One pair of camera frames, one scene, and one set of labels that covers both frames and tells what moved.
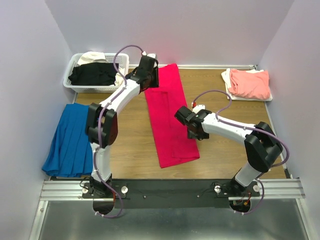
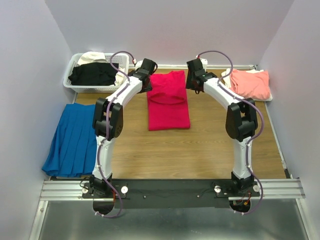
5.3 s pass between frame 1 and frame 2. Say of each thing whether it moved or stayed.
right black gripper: moved
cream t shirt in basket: stayed
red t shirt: moved
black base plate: stayed
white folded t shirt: stayed
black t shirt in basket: stayed
